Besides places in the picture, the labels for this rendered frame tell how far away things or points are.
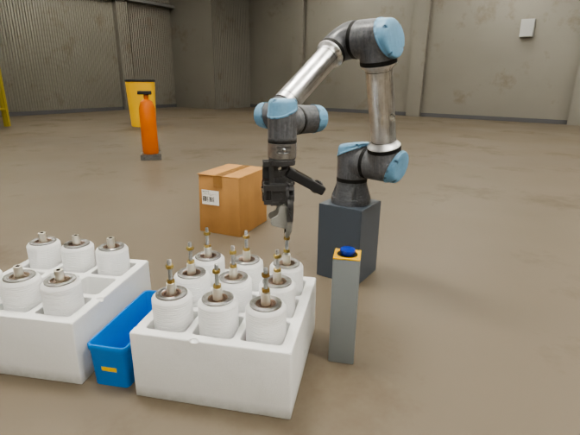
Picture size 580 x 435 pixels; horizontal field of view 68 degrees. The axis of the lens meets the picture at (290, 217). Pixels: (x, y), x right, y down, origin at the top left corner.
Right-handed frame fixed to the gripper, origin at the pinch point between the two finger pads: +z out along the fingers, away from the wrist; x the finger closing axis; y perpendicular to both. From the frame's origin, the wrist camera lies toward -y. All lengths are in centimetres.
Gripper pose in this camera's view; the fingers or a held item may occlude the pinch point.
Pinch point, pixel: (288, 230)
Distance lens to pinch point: 118.9
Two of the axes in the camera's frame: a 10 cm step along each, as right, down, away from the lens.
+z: -0.1, 9.5, 3.1
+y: -9.9, 0.3, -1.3
